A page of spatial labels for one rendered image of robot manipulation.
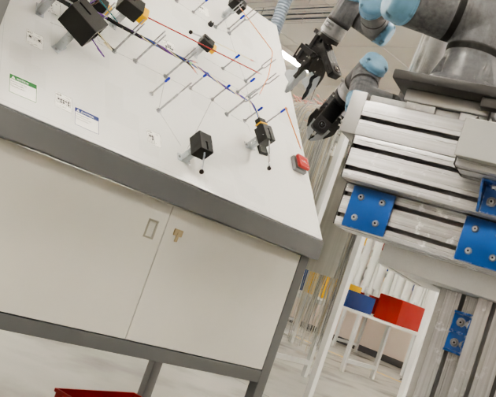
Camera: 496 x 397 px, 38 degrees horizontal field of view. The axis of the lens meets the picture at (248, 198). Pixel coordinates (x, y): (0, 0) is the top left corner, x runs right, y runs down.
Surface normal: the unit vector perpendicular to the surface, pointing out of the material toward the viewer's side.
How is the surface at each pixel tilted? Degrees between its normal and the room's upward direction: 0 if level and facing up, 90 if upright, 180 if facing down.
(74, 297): 90
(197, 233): 90
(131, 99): 52
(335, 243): 90
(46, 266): 90
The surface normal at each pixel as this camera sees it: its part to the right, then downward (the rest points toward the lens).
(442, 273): -0.41, -0.22
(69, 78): 0.70, -0.46
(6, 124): 0.63, 0.15
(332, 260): -0.68, -0.30
